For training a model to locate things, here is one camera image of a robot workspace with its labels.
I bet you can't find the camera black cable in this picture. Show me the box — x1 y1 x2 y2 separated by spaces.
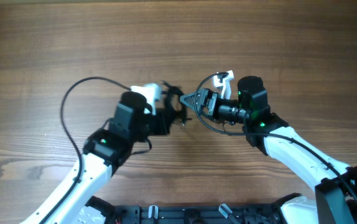
192 72 357 224
37 77 132 224

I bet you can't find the right camera black cable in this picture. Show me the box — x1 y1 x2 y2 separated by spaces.
192 72 357 224

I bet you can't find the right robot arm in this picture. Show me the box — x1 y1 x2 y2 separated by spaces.
180 72 357 223

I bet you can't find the left camera black cable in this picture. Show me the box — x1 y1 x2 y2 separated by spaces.
37 77 132 224

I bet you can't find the black USB cable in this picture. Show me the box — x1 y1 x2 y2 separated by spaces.
161 80 193 127

